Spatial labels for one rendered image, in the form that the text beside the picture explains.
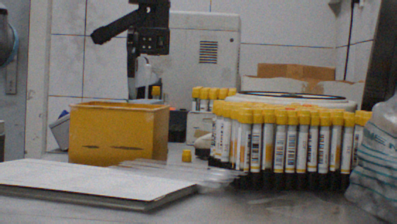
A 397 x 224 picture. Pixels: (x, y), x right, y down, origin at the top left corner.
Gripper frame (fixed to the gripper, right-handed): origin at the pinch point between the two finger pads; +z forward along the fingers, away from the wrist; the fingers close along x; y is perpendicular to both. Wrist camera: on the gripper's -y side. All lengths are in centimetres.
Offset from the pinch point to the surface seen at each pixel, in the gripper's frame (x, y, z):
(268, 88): 8.5, 28.4, -2.6
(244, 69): 169, 21, -5
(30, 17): 163, -68, -22
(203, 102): 1.2, 15.1, 0.9
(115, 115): -46.7, 4.9, 1.2
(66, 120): -26.7, -7.0, 4.0
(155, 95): 16.4, 3.1, 0.6
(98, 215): -79, 9, 10
